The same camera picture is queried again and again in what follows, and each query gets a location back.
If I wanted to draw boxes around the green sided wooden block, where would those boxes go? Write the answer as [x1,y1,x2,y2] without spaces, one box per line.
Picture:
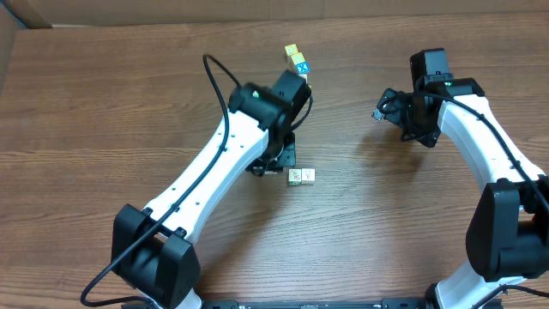
[288,168,302,185]

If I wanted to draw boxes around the plain deer wooden block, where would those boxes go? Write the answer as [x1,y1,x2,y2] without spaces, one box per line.
[301,168,316,185]

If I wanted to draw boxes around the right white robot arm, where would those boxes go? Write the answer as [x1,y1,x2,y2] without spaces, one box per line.
[372,48,548,309]

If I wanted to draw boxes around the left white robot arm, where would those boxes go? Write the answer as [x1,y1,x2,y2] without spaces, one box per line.
[112,70,311,308]

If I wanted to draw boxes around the blue X wooden block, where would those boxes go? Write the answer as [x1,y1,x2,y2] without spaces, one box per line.
[295,62,310,75]

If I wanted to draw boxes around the yellow wooden block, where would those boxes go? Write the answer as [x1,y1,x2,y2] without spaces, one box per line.
[290,52,306,66]
[285,44,299,58]

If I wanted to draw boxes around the yellow top wooden block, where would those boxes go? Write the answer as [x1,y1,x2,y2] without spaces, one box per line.
[285,44,299,58]

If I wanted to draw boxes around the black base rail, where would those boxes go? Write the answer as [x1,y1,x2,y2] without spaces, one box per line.
[201,297,437,309]

